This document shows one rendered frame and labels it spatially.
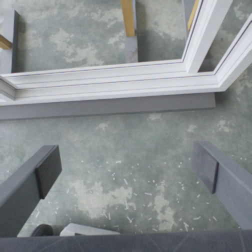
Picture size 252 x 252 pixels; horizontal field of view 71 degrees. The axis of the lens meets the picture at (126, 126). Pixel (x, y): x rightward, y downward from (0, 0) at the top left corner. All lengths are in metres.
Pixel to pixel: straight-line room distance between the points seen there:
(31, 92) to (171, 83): 0.69
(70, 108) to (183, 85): 0.57
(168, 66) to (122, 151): 0.47
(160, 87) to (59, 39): 0.67
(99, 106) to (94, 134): 0.15
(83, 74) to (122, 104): 0.24
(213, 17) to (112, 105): 0.54
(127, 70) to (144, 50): 0.20
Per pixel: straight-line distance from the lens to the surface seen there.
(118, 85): 0.87
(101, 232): 0.93
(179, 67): 0.90
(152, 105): 0.88
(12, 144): 1.17
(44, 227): 1.01
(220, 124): 0.99
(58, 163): 0.17
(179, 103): 0.89
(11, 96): 1.05
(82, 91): 0.90
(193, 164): 0.17
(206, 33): 0.70
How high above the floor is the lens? 0.91
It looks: 81 degrees down
